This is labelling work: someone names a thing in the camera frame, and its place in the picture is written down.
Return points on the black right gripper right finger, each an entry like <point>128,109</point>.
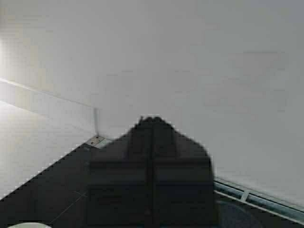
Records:
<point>184,180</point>

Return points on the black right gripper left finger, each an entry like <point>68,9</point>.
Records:
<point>119,186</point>

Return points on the white round pot rim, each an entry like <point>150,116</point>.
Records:
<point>29,225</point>

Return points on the metal corner bracket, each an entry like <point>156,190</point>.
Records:
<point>94,141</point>

